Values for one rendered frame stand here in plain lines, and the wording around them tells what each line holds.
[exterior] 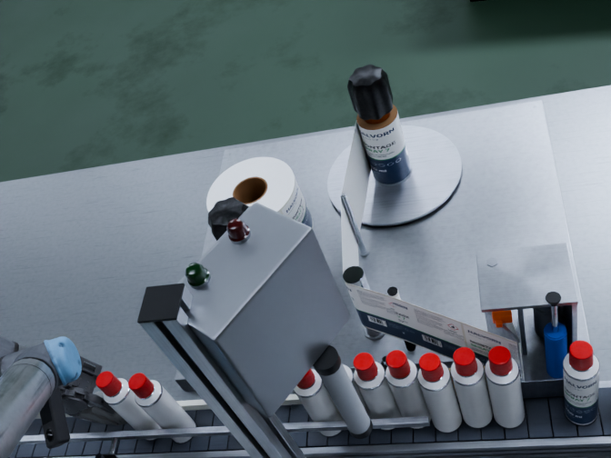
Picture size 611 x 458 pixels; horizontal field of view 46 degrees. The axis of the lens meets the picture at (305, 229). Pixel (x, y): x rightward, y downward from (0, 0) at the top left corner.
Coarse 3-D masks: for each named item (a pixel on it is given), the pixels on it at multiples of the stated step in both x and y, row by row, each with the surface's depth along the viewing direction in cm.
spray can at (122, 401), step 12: (108, 372) 126; (96, 384) 125; (108, 384) 124; (120, 384) 127; (108, 396) 127; (120, 396) 127; (132, 396) 129; (120, 408) 128; (132, 408) 129; (132, 420) 132; (144, 420) 133
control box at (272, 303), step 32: (256, 224) 83; (288, 224) 82; (224, 256) 81; (256, 256) 80; (288, 256) 79; (320, 256) 84; (192, 288) 80; (224, 288) 78; (256, 288) 77; (288, 288) 81; (320, 288) 86; (192, 320) 77; (224, 320) 76; (256, 320) 79; (288, 320) 83; (320, 320) 88; (224, 352) 76; (256, 352) 81; (288, 352) 86; (320, 352) 91; (256, 384) 83; (288, 384) 88
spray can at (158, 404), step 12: (132, 384) 123; (144, 384) 122; (156, 384) 126; (144, 396) 124; (156, 396) 125; (168, 396) 128; (144, 408) 125; (156, 408) 126; (168, 408) 128; (180, 408) 132; (156, 420) 129; (168, 420) 129; (180, 420) 131; (192, 420) 136
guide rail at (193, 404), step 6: (288, 396) 132; (294, 396) 132; (180, 402) 138; (186, 402) 138; (192, 402) 137; (198, 402) 137; (204, 402) 136; (288, 402) 132; (294, 402) 132; (300, 402) 132; (186, 408) 138; (192, 408) 138; (198, 408) 138; (204, 408) 137; (66, 414) 145
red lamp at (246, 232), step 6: (234, 222) 81; (240, 222) 81; (228, 228) 81; (234, 228) 81; (240, 228) 81; (246, 228) 82; (228, 234) 83; (234, 234) 81; (240, 234) 81; (246, 234) 82; (234, 240) 82; (240, 240) 82; (246, 240) 82
